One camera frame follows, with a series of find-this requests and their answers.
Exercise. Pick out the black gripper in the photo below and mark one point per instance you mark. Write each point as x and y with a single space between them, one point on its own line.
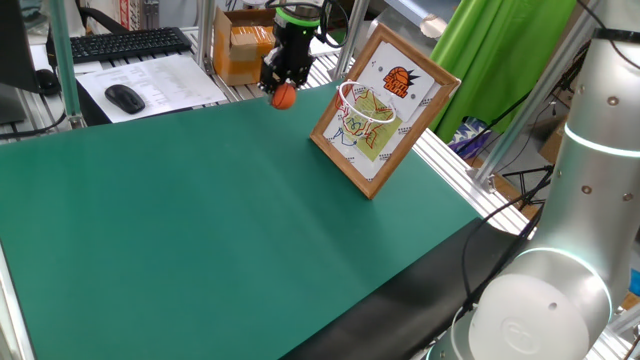
295 45

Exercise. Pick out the small orange basketball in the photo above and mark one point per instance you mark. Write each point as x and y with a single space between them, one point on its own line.
284 97

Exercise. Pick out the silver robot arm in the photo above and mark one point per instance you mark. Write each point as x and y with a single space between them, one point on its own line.
590 175

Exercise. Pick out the cardboard box with tape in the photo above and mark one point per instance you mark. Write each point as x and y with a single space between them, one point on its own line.
235 55

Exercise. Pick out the white hoop with net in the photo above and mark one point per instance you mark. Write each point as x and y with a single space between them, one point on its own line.
343 86

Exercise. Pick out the printed white paper sheets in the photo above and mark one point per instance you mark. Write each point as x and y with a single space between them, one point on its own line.
165 85

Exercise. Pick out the white slam dunk backboard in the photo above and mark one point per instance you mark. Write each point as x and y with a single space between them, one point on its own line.
412 102

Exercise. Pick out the black computer mouse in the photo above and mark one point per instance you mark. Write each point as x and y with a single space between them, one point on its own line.
125 98

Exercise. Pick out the black keyboard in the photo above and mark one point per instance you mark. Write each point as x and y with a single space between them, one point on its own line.
125 45

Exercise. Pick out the green table mat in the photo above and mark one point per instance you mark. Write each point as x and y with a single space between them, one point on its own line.
200 225

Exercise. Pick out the blue white patterned bag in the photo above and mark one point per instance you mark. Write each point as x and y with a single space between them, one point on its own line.
470 135

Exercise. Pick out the green fabric curtain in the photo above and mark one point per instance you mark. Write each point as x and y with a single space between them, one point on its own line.
500 60

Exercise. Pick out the black round device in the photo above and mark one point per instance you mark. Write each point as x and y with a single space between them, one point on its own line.
48 82

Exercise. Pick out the black monitor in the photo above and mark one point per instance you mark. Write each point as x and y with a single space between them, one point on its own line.
15 50

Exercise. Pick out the small brown cardboard box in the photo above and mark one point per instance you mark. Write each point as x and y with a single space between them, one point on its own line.
552 145

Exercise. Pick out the aluminium frame post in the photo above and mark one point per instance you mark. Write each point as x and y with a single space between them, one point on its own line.
537 97
62 60
205 35
350 40

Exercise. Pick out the wooden picture frame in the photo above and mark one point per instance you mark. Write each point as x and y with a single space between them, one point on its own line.
370 191

